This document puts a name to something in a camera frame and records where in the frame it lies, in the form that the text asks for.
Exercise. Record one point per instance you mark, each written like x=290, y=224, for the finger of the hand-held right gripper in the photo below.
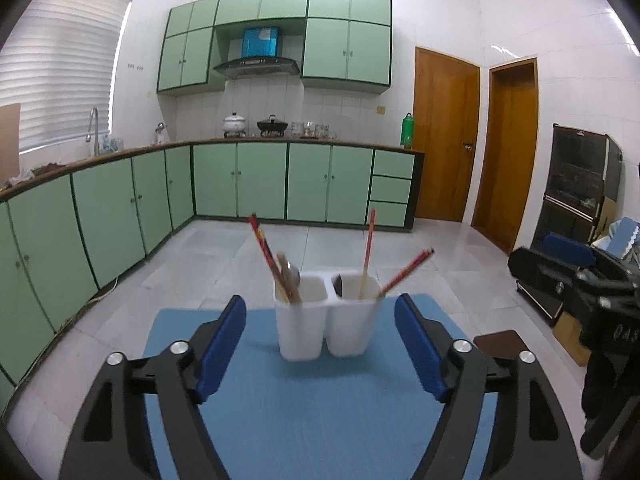
x=540, y=270
x=567, y=247

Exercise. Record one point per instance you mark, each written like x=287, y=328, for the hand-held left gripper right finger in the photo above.
x=417, y=350

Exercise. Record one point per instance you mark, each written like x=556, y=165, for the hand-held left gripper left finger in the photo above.
x=222, y=345

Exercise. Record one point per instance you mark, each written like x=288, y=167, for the white double utensil holder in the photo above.
x=300, y=330

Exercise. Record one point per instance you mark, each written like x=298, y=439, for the red floral chopstick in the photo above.
x=260, y=242
x=406, y=271
x=369, y=245

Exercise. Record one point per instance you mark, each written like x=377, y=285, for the plain wooden chopstick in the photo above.
x=284, y=275

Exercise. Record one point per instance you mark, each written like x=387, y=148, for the metal spoon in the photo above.
x=295, y=285

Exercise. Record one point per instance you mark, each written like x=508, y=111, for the person's right forearm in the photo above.
x=615, y=400

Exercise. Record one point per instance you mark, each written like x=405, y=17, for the cardboard box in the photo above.
x=572, y=340

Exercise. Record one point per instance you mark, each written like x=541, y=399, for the blue cloth white lace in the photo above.
x=625, y=232

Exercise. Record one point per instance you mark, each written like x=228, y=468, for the black display cabinet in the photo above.
x=570, y=185

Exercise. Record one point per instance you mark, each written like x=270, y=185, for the brown stool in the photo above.
x=500, y=344

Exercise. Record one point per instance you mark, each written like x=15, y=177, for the blue tablecloth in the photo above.
x=320, y=410

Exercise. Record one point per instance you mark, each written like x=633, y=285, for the wooden door with knob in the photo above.
x=445, y=135

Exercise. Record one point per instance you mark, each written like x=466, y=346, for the green kitchen base cabinets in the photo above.
x=260, y=180

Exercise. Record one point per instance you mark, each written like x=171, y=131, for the green bottle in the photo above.
x=407, y=132

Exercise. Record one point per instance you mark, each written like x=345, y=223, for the gas stove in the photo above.
x=250, y=135

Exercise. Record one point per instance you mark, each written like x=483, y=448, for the white cooking pot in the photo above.
x=234, y=122

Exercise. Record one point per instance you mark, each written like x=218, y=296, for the black wok with lid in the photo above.
x=272, y=125

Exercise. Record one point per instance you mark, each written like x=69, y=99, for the clear glass jar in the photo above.
x=310, y=129
x=323, y=131
x=297, y=129

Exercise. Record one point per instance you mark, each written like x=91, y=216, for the clear plastic containers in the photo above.
x=112, y=144

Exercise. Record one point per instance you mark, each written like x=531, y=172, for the metal sink faucet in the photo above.
x=95, y=125

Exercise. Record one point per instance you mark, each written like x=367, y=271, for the crumpled cloth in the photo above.
x=30, y=175

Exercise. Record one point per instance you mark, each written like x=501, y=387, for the range hood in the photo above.
x=257, y=66

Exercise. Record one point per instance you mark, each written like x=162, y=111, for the cardboard sheet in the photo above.
x=9, y=140

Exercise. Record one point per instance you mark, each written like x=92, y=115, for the white window blind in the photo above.
x=60, y=60

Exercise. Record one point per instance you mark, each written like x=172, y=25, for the green wall cabinets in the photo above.
x=345, y=50

